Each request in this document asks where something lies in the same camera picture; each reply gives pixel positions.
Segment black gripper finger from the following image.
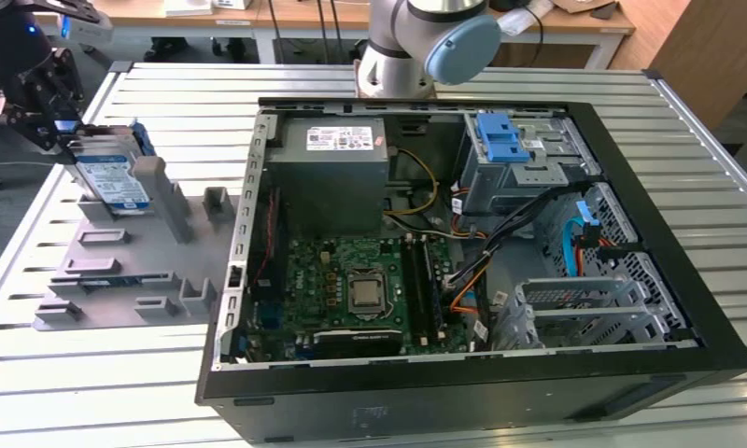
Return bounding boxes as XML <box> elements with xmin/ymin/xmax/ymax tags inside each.
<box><xmin>18</xmin><ymin>46</ymin><xmax>87</xmax><ymax>123</ymax></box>
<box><xmin>0</xmin><ymin>95</ymin><xmax>80</xmax><ymax>165</ymax></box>

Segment hard disk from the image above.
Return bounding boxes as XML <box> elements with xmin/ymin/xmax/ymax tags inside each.
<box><xmin>52</xmin><ymin>119</ymin><xmax>159</xmax><ymax>217</ymax></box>

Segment metal disk bay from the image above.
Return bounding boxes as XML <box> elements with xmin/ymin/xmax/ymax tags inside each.
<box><xmin>495</xmin><ymin>275</ymin><xmax>686</xmax><ymax>352</ymax></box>

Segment grey plastic parts rack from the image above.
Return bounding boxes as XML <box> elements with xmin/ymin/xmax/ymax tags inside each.
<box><xmin>31</xmin><ymin>156</ymin><xmax>242</xmax><ymax>333</ymax></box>

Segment RAM stick blue green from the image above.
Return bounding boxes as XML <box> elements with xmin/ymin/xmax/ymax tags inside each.
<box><xmin>78</xmin><ymin>275</ymin><xmax>144</xmax><ymax>288</ymax></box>

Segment grey power supply unit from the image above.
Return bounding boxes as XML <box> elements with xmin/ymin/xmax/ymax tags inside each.
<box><xmin>267</xmin><ymin>114</ymin><xmax>393</xmax><ymax>239</ymax></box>

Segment green motherboard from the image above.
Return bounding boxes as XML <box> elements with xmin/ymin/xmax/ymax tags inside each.
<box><xmin>249</xmin><ymin>235</ymin><xmax>494</xmax><ymax>363</ymax></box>

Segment silver CPU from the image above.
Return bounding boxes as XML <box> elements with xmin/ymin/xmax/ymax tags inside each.
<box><xmin>350</xmin><ymin>278</ymin><xmax>389</xmax><ymax>313</ymax></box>

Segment CPU socket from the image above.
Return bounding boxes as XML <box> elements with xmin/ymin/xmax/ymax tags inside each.
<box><xmin>345</xmin><ymin>268</ymin><xmax>395</xmax><ymax>322</ymax></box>

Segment black graphics card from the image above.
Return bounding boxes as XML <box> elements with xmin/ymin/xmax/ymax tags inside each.
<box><xmin>310</xmin><ymin>328</ymin><xmax>407</xmax><ymax>360</ymax></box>

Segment black RAM slot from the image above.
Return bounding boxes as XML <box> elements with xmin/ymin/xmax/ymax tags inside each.
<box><xmin>402</xmin><ymin>234</ymin><xmax>431</xmax><ymax>345</ymax></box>
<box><xmin>414</xmin><ymin>234</ymin><xmax>443</xmax><ymax>344</ymax></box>

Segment blue plastic drive latch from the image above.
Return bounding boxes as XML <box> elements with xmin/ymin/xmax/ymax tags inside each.
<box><xmin>473</xmin><ymin>111</ymin><xmax>532</xmax><ymax>164</ymax></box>

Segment metal optical drive cage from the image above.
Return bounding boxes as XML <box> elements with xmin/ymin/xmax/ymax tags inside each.
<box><xmin>458</xmin><ymin>111</ymin><xmax>604</xmax><ymax>217</ymax></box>

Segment blue RAM slot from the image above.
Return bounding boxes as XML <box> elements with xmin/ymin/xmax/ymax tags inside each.
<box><xmin>431</xmin><ymin>274</ymin><xmax>449</xmax><ymax>340</ymax></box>

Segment white cylinder object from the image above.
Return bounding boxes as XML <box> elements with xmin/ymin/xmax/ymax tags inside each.
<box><xmin>495</xmin><ymin>0</ymin><xmax>556</xmax><ymax>33</ymax></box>

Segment brown cardboard piece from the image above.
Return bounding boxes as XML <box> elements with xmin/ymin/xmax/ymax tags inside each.
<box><xmin>552</xmin><ymin>0</ymin><xmax>618</xmax><ymax>20</ymax></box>

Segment black open PC case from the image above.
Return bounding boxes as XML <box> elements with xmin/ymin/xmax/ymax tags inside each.
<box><xmin>192</xmin><ymin>96</ymin><xmax>747</xmax><ymax>444</ymax></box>

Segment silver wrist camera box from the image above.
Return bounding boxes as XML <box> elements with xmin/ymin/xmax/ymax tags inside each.
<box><xmin>55</xmin><ymin>9</ymin><xmax>115</xmax><ymax>48</ymax></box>

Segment wooden desk white frame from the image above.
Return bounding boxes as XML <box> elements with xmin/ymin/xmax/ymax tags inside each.
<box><xmin>253</xmin><ymin>0</ymin><xmax>637</xmax><ymax>71</ymax></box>
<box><xmin>99</xmin><ymin>0</ymin><xmax>265</xmax><ymax>64</ymax></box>

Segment black hanging cables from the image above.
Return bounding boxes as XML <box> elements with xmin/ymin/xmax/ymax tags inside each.
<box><xmin>314</xmin><ymin>0</ymin><xmax>354</xmax><ymax>64</ymax></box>

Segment thin red wire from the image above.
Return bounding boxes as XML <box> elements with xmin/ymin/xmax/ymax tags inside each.
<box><xmin>255</xmin><ymin>189</ymin><xmax>283</xmax><ymax>287</ymax></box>

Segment yellow wire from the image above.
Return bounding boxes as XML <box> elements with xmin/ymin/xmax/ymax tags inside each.
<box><xmin>383</xmin><ymin>147</ymin><xmax>442</xmax><ymax>218</ymax></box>

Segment grey wire bundle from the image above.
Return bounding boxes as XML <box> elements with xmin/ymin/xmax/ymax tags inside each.
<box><xmin>383</xmin><ymin>214</ymin><xmax>491</xmax><ymax>242</ymax></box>

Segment orange wire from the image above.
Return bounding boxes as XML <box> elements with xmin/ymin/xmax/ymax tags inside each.
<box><xmin>450</xmin><ymin>274</ymin><xmax>485</xmax><ymax>315</ymax></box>

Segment black wire bundle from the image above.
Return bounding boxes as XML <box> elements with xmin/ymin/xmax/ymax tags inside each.
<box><xmin>446</xmin><ymin>181</ymin><xmax>593</xmax><ymax>293</ymax></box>

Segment blue SATA wire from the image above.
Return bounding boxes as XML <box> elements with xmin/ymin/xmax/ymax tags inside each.
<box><xmin>560</xmin><ymin>201</ymin><xmax>602</xmax><ymax>281</ymax></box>

